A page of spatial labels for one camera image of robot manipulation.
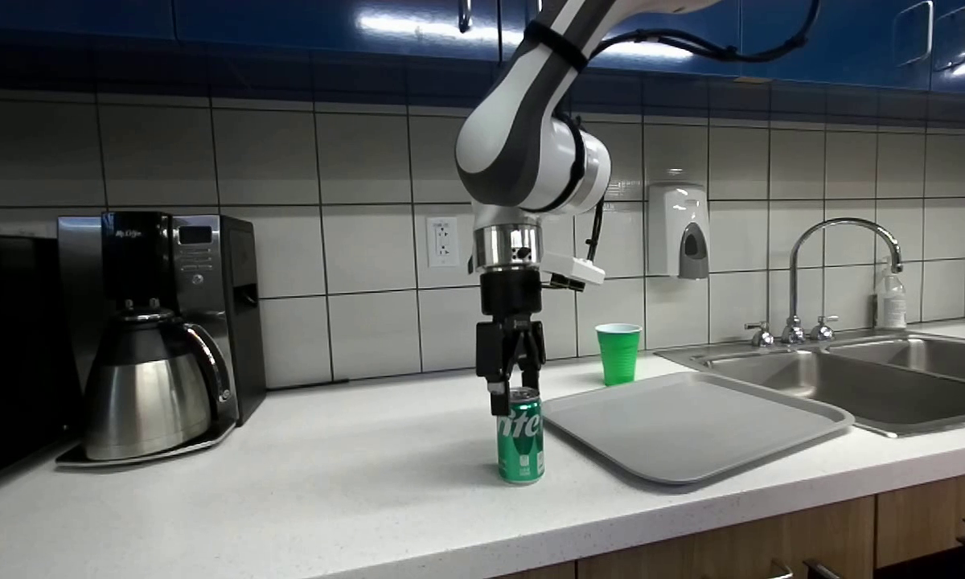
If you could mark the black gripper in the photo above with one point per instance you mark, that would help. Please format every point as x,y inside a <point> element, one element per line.
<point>508,296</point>

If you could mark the green soda can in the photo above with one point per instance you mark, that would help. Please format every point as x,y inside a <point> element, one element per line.
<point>520,435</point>

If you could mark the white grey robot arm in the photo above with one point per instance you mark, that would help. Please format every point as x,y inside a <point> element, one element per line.
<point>522,158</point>

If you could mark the grey plastic tray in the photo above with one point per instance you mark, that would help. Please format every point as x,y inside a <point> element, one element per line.
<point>690,429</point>

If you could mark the green plastic cup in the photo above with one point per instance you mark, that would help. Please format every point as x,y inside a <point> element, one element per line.
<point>618,348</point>

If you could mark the white soap dispenser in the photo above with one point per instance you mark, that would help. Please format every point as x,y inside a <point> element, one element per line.
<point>681,244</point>

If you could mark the black coffee maker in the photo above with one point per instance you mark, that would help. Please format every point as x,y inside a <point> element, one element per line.
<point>194,265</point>

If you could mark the steel coffee carafe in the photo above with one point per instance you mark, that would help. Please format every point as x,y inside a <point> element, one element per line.
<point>157,387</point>

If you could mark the stainless steel double sink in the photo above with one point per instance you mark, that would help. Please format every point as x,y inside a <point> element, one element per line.
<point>890,385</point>

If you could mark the dish soap bottle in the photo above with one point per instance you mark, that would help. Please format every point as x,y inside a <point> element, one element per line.
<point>890,305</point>

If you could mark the wooden lower cabinets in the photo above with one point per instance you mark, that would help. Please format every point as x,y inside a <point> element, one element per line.
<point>913,531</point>

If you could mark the black microwave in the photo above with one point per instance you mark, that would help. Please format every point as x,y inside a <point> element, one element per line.
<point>39,391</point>

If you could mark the blue upper cabinets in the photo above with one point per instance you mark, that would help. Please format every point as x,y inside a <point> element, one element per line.
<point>849,44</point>

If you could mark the white wall outlet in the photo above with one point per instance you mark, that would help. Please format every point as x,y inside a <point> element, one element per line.
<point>441,244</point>

